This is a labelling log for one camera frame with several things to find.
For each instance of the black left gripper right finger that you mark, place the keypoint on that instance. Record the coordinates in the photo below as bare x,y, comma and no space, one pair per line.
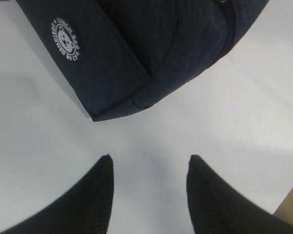
215,207

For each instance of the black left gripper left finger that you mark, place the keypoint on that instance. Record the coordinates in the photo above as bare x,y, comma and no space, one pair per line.
84,209

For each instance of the dark navy fabric lunch bag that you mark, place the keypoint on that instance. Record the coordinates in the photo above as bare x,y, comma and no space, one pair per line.
123,56

